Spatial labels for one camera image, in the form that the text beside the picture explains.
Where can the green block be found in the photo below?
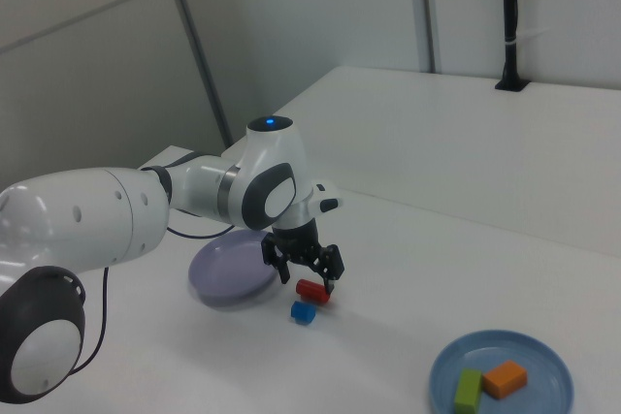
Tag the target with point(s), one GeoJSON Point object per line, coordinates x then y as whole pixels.
{"type": "Point", "coordinates": [468, 390]}

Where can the purple plate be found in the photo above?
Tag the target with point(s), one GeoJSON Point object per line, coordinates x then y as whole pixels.
{"type": "Point", "coordinates": [228, 278]}

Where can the blue plate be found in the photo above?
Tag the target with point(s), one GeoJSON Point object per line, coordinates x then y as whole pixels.
{"type": "Point", "coordinates": [548, 385]}

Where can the orange block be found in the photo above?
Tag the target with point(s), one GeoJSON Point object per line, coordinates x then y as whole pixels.
{"type": "Point", "coordinates": [504, 377]}

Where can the blue block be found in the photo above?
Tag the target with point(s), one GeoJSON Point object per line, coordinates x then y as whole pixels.
{"type": "Point", "coordinates": [302, 312]}

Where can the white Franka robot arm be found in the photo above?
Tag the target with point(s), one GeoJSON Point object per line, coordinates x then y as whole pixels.
{"type": "Point", "coordinates": [97, 220]}

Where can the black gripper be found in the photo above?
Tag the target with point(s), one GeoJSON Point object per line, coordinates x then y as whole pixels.
{"type": "Point", "coordinates": [296, 239]}

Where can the red block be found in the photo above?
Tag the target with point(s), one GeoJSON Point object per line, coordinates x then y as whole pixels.
{"type": "Point", "coordinates": [310, 290]}

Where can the grey partition post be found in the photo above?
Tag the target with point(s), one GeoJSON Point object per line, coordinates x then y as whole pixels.
{"type": "Point", "coordinates": [428, 11]}

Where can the black pole stand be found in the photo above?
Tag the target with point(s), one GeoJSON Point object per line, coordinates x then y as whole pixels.
{"type": "Point", "coordinates": [509, 21]}

